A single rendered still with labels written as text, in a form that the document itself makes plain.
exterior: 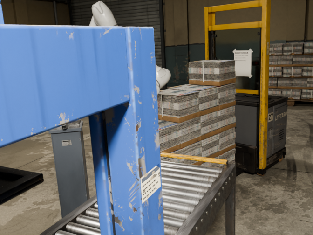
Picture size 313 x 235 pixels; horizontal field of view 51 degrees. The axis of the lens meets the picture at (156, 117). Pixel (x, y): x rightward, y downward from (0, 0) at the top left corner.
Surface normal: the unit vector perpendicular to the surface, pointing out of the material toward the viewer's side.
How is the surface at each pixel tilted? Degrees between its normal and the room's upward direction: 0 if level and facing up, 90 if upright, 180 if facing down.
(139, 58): 90
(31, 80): 90
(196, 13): 90
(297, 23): 90
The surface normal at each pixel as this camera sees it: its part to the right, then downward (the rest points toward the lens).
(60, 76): 0.89, 0.06
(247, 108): -0.70, 0.20
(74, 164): 0.15, 0.22
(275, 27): -0.45, 0.23
